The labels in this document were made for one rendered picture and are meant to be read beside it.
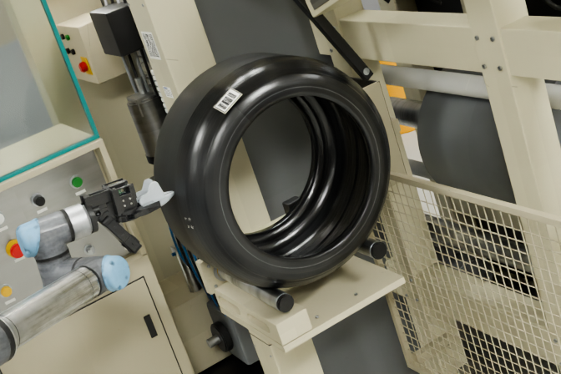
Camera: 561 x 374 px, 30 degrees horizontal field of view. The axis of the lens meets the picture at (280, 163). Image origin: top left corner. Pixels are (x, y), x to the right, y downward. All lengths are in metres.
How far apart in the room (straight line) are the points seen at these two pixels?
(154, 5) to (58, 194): 0.67
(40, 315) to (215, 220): 0.49
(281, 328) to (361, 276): 0.32
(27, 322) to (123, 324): 1.07
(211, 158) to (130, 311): 0.90
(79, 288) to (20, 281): 0.88
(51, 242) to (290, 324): 0.61
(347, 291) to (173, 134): 0.61
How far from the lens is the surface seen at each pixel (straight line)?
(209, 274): 2.78
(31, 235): 2.30
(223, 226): 2.37
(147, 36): 2.72
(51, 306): 2.12
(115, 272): 2.23
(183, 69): 2.69
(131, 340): 3.14
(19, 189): 2.99
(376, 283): 2.67
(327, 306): 2.64
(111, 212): 2.37
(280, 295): 2.50
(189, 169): 2.35
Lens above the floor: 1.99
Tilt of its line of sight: 19 degrees down
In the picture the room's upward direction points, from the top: 19 degrees counter-clockwise
